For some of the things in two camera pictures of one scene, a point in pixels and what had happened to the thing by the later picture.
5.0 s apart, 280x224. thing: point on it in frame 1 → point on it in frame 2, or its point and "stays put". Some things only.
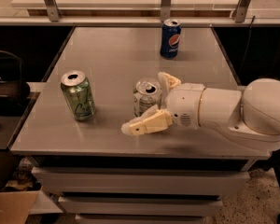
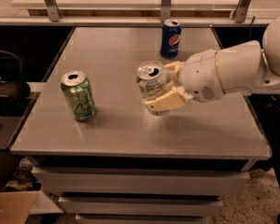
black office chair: [7, 90] stays put
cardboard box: [11, 207] stays put
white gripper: [184, 105] → [200, 75]
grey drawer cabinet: [102, 175] stays put
